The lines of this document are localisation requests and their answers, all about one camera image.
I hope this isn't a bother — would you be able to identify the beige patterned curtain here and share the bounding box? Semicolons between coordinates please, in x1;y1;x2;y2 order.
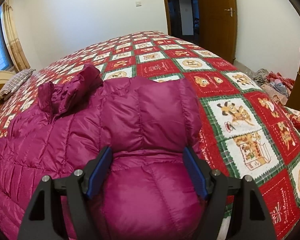
1;0;30;72

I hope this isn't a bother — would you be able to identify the white wall light switch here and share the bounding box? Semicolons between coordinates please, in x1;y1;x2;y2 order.
135;1;142;7

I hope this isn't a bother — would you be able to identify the magenta puffer down jacket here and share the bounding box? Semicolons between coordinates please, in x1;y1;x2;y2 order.
0;65;204;239

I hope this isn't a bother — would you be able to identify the metal door handle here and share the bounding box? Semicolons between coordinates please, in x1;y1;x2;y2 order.
225;7;233;17

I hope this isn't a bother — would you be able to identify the red patchwork cartoon quilt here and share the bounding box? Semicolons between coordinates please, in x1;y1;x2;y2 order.
0;31;300;239

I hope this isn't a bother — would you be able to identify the striped grey pillow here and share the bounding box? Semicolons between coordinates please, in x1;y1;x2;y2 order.
0;69;34;101

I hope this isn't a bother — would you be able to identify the brown wooden door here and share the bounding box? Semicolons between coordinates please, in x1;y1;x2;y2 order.
198;0;237;63

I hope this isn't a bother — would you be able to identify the pile of clothes on floor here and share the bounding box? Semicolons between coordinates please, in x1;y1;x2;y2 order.
252;69;295;106

